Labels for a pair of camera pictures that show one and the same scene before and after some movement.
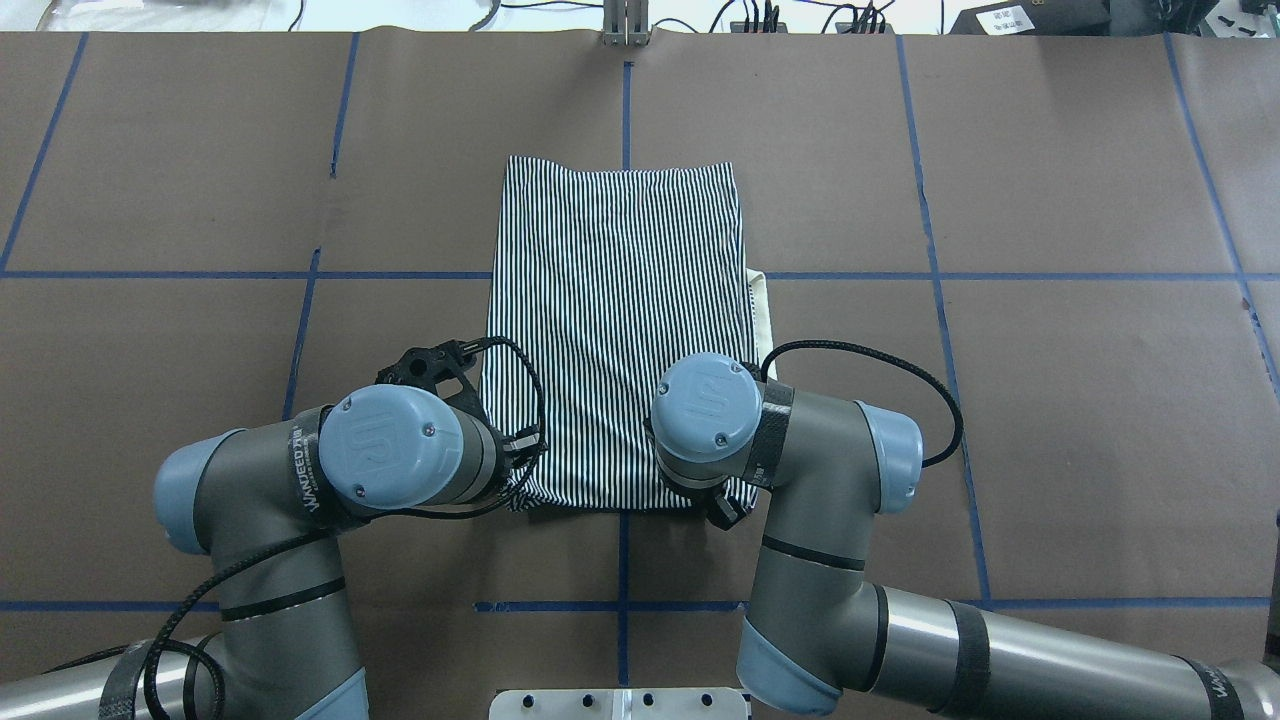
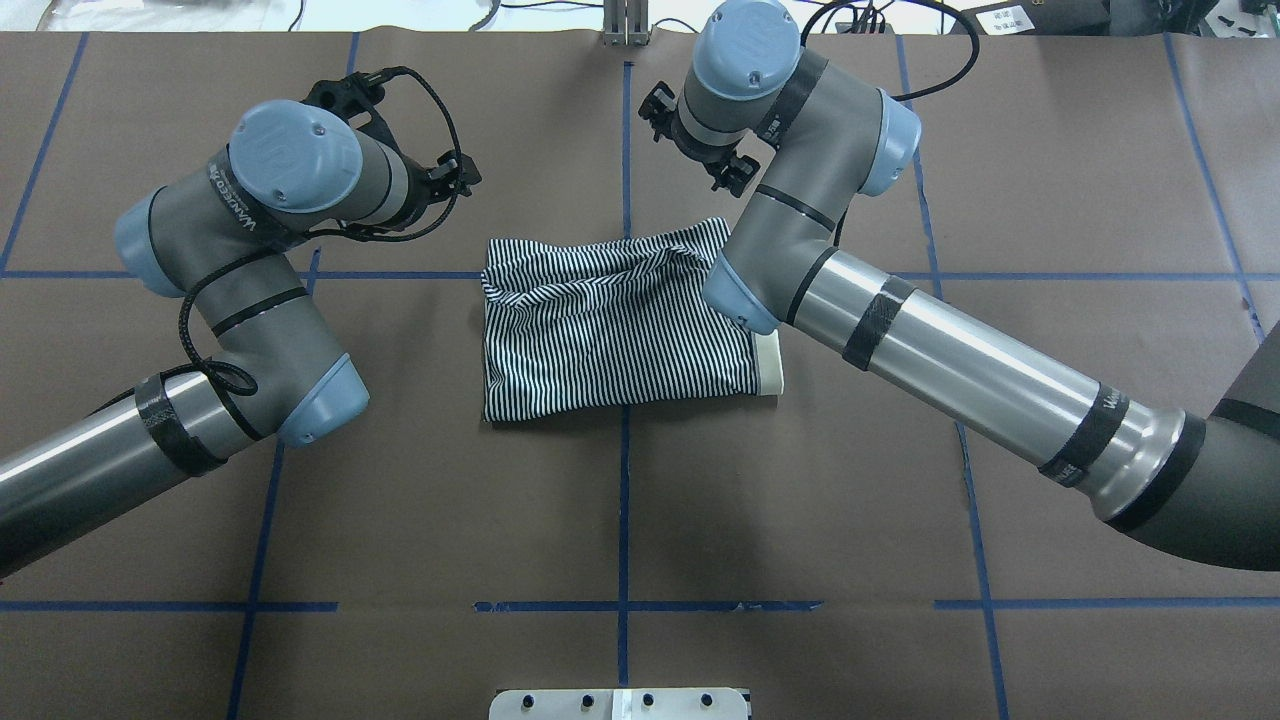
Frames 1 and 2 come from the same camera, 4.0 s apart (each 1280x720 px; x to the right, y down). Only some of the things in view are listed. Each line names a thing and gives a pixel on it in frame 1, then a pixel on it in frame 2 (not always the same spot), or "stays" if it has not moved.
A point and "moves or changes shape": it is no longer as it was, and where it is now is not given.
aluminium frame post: [626, 23] stays
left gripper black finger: [524, 446] → [455, 173]
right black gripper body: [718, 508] → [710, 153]
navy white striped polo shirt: [604, 277] moves or changes shape
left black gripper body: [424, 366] → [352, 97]
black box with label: [1036, 18] stays
